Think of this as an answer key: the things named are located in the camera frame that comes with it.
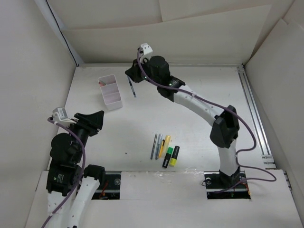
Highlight yellow black highlighter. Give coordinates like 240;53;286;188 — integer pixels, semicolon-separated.
169;146;180;167

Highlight pale yellow highlighter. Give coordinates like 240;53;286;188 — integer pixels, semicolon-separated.
161;135;171;158

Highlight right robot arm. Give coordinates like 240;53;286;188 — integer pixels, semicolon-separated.
125;56;240;187

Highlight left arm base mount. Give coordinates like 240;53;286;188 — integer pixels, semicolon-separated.
92;171;121;200

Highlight aluminium rail right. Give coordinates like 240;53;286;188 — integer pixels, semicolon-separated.
237;65;276;170

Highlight blue ballpoint pen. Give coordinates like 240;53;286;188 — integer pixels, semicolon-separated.
127;76;137;98

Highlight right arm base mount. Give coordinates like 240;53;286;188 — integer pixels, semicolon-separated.
201;171;251;200

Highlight grey black pen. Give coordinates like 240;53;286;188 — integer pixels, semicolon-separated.
150;134;158;160

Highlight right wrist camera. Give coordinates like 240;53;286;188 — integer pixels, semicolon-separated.
138;43;153;64

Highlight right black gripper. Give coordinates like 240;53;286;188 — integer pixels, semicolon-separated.
125;57;160;87

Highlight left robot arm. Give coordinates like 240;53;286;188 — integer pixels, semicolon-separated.
42;107;106;228

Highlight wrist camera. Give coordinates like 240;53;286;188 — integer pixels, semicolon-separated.
138;43;153;64
52;107;76;127

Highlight aluminium rail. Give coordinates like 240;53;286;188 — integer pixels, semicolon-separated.
79;63;244;68
237;65;276;170

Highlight light blue pen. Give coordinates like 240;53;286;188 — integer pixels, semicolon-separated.
155;134;162;160

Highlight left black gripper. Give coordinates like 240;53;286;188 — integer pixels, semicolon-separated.
66;109;104;162

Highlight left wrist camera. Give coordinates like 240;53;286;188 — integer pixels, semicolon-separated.
52;107;76;127

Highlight aluminium rail back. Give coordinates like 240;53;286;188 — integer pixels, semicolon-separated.
79;63;244;68

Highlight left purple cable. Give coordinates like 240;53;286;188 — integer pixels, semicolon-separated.
40;117;86;228

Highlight white compartment organizer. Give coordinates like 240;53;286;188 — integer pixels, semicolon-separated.
98;74;123;111

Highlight green black highlighter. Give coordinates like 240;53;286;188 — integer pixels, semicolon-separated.
162;147;173;168

